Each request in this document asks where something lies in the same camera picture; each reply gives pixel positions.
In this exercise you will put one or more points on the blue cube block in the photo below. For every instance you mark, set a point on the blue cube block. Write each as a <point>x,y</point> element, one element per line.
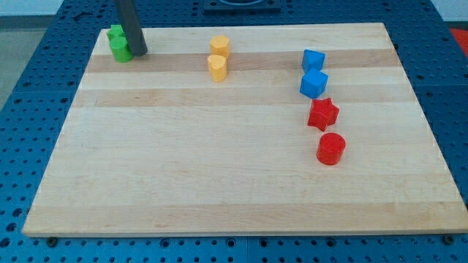
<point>313,83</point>

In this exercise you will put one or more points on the red star block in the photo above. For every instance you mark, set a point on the red star block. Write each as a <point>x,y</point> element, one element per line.
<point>323,113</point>

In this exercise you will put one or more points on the red cylinder block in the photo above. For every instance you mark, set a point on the red cylinder block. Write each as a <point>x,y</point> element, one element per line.
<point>330,149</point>

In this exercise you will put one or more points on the green cylinder block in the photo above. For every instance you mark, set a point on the green cylinder block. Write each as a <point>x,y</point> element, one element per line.
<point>120,49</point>

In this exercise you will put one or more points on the light wooden board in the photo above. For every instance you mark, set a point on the light wooden board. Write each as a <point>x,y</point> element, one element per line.
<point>155,148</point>

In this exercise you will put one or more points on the grey cylindrical robot pointer rod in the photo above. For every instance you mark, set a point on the grey cylindrical robot pointer rod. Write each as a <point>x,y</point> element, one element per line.
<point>127,15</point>

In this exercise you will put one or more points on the green star block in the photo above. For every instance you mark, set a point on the green star block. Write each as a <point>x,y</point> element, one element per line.
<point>116,30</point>

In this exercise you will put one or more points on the yellow hexagon block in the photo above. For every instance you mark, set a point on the yellow hexagon block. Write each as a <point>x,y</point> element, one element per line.
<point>220,45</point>

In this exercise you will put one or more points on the blue triangle block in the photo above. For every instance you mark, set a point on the blue triangle block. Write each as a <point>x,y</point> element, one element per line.
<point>312,60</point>

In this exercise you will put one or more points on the dark robot base mount plate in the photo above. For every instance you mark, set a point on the dark robot base mount plate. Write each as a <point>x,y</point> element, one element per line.
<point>218,7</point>

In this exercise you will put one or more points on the yellow heart block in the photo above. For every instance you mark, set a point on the yellow heart block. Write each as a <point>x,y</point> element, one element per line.
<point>217,67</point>

